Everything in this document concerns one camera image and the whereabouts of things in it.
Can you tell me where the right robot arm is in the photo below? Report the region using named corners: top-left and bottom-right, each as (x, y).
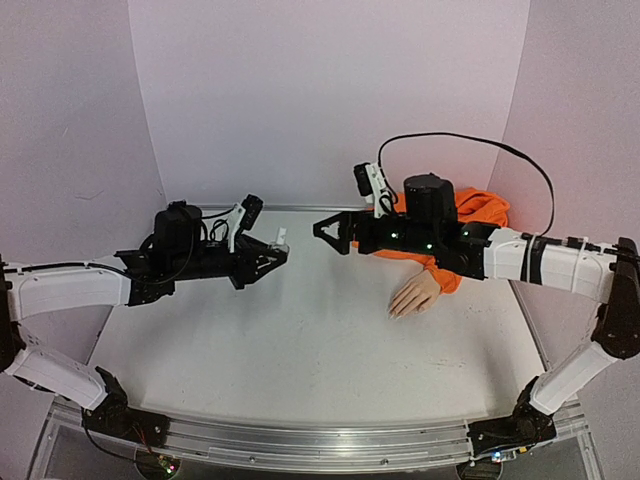
top-left (313, 172), bottom-right (639, 415)

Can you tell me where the aluminium rail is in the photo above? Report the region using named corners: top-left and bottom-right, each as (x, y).
top-left (198, 203), bottom-right (367, 212)
top-left (44, 405), bottom-right (601, 471)

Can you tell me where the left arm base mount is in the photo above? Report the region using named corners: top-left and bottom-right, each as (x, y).
top-left (82, 367), bottom-right (170, 450)

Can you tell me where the aluminium back rail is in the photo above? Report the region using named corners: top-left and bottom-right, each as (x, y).
top-left (198, 203), bottom-right (367, 212)

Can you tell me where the clear nail polish bottle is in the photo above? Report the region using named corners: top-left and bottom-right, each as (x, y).
top-left (269, 243), bottom-right (290, 253)

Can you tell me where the aluminium front rail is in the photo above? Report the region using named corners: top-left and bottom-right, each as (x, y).
top-left (44, 405), bottom-right (601, 471)

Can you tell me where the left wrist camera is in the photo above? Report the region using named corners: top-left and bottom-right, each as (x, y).
top-left (227, 194), bottom-right (264, 253)

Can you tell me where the white nail polish cap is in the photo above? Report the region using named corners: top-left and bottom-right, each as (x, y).
top-left (275, 227), bottom-right (287, 246)

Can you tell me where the orange hoodie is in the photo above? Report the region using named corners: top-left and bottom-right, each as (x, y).
top-left (349, 186), bottom-right (512, 295)

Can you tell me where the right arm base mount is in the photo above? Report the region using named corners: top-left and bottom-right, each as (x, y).
top-left (467, 377), bottom-right (557, 459)

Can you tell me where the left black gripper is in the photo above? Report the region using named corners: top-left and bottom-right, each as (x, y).
top-left (172, 235), bottom-right (289, 291)

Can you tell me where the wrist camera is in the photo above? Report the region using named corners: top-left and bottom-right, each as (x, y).
top-left (353, 163), bottom-right (396, 218)
top-left (227, 194), bottom-right (264, 253)

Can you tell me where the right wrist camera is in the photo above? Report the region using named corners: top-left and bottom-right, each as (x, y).
top-left (353, 163), bottom-right (396, 218)

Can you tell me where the black left camera cable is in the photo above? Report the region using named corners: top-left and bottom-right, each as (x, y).
top-left (139, 209), bottom-right (241, 286)

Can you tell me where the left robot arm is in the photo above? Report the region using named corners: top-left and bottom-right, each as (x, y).
top-left (1, 195), bottom-right (289, 437)

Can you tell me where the mannequin hand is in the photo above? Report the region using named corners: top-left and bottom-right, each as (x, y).
top-left (389, 270), bottom-right (441, 318)

